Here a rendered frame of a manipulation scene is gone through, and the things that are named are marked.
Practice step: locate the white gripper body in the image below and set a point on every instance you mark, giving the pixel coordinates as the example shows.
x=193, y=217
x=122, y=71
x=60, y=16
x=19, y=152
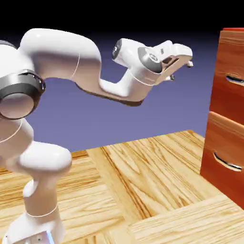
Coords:
x=183, y=52

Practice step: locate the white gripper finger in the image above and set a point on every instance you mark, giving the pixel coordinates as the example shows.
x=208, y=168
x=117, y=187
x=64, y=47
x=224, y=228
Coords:
x=190, y=64
x=171, y=77

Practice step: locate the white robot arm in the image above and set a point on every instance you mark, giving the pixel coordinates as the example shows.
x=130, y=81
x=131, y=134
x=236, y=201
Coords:
x=57, y=57

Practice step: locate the reddish wooden drawer front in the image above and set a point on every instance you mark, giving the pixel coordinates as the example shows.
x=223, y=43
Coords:
x=228, y=57
x=219, y=137

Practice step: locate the reddish wooden cabinet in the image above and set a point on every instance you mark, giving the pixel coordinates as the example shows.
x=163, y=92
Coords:
x=225, y=133

